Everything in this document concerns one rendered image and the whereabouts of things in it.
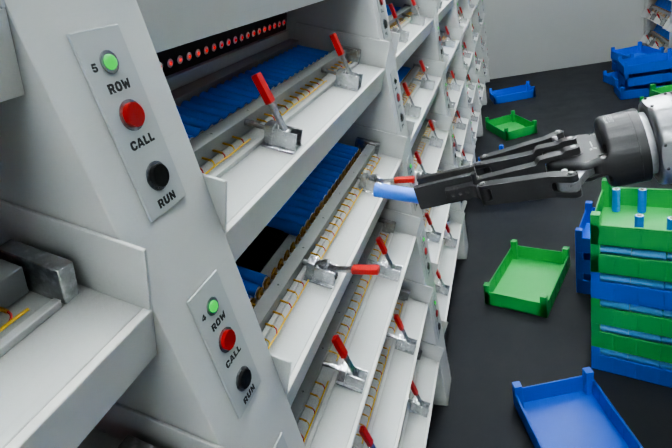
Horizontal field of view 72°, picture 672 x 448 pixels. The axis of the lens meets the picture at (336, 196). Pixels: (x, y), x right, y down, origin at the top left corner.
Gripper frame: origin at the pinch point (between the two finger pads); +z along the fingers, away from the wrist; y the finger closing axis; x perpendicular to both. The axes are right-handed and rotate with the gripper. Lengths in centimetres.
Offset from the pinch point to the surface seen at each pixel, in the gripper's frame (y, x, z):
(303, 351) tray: 16.9, 8.1, 16.9
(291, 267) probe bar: 7.1, 3.2, 20.4
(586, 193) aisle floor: -157, 89, -23
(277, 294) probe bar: 12.3, 3.3, 20.2
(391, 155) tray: -37.6, 7.2, 17.4
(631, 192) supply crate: -71, 45, -28
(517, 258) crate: -107, 84, 7
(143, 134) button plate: 27.1, -20.6, 11.9
